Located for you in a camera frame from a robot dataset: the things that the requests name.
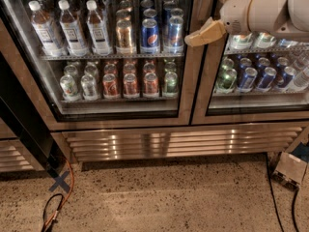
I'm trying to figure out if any clear tea bottle right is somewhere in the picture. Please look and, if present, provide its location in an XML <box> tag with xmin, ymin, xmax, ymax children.
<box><xmin>86</xmin><ymin>0</ymin><xmax>112</xmax><ymax>55</ymax></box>

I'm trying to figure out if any steel fridge bottom grille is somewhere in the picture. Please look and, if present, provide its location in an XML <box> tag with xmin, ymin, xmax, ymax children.
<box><xmin>63</xmin><ymin>123</ymin><xmax>305</xmax><ymax>162</ymax></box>

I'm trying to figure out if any clear tea bottle middle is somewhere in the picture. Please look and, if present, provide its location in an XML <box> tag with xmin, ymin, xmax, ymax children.
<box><xmin>58</xmin><ymin>0</ymin><xmax>89</xmax><ymax>56</ymax></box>

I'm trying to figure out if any black cable right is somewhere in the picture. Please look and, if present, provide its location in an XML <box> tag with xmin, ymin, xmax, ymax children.
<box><xmin>266</xmin><ymin>153</ymin><xmax>286</xmax><ymax>232</ymax></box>

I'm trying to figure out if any clear tea bottle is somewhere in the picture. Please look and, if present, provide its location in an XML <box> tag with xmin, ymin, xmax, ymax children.
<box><xmin>58</xmin><ymin>0</ymin><xmax>89</xmax><ymax>56</ymax></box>
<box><xmin>29</xmin><ymin>1</ymin><xmax>67</xmax><ymax>57</ymax></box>
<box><xmin>86</xmin><ymin>0</ymin><xmax>112</xmax><ymax>55</ymax></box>

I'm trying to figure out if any gold soda can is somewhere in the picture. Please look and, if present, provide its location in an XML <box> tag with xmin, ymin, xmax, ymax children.
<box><xmin>116</xmin><ymin>19</ymin><xmax>136</xmax><ymax>54</ymax></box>

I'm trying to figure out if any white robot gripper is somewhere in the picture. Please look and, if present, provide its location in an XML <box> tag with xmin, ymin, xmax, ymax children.
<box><xmin>183</xmin><ymin>0</ymin><xmax>259</xmax><ymax>48</ymax></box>

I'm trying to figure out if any black cable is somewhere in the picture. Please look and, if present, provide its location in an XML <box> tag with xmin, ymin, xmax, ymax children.
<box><xmin>266</xmin><ymin>153</ymin><xmax>286</xmax><ymax>232</ymax></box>
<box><xmin>42</xmin><ymin>192</ymin><xmax>66</xmax><ymax>232</ymax></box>

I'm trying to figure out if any glass fridge door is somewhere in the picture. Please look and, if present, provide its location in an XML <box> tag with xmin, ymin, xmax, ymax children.
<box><xmin>193</xmin><ymin>0</ymin><xmax>309</xmax><ymax>125</ymax></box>
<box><xmin>1</xmin><ymin>0</ymin><xmax>213</xmax><ymax>131</ymax></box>

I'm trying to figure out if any red soda can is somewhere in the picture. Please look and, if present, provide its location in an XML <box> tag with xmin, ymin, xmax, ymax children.
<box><xmin>102</xmin><ymin>73</ymin><xmax>120</xmax><ymax>99</ymax></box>
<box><xmin>124</xmin><ymin>73</ymin><xmax>139</xmax><ymax>98</ymax></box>
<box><xmin>143</xmin><ymin>72</ymin><xmax>159</xmax><ymax>97</ymax></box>

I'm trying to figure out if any clear tea bottle left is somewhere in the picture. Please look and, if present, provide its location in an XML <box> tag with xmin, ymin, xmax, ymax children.
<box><xmin>29</xmin><ymin>1</ymin><xmax>67</xmax><ymax>57</ymax></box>

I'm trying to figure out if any green can right door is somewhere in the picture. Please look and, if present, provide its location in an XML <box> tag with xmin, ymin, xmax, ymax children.
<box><xmin>215</xmin><ymin>69</ymin><xmax>238</xmax><ymax>94</ymax></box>

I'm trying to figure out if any white green can lower left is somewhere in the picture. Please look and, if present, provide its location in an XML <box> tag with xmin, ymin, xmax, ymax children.
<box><xmin>60</xmin><ymin>74</ymin><xmax>81</xmax><ymax>102</ymax></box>

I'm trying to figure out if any white 7up can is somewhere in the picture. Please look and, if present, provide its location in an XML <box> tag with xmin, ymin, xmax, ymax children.
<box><xmin>254</xmin><ymin>33</ymin><xmax>276</xmax><ymax>48</ymax></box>
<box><xmin>230</xmin><ymin>34</ymin><xmax>253</xmax><ymax>50</ymax></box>

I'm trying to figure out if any black cable left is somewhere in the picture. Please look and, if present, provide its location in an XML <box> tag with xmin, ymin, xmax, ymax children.
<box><xmin>42</xmin><ymin>192</ymin><xmax>66</xmax><ymax>232</ymax></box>

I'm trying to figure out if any green silver can lower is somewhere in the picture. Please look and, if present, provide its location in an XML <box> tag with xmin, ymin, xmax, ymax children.
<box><xmin>163</xmin><ymin>72</ymin><xmax>178</xmax><ymax>97</ymax></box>

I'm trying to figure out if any silver blue Pepsi can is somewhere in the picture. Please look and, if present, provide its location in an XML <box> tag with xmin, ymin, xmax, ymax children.
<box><xmin>164</xmin><ymin>16</ymin><xmax>184</xmax><ymax>54</ymax></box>

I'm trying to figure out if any orange cable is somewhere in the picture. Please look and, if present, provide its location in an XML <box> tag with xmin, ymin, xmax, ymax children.
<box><xmin>42</xmin><ymin>159</ymin><xmax>75</xmax><ymax>232</ymax></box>

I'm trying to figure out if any silver blue can right shelf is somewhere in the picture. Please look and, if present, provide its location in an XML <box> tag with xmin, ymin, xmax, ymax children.
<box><xmin>278</xmin><ymin>39</ymin><xmax>297</xmax><ymax>48</ymax></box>

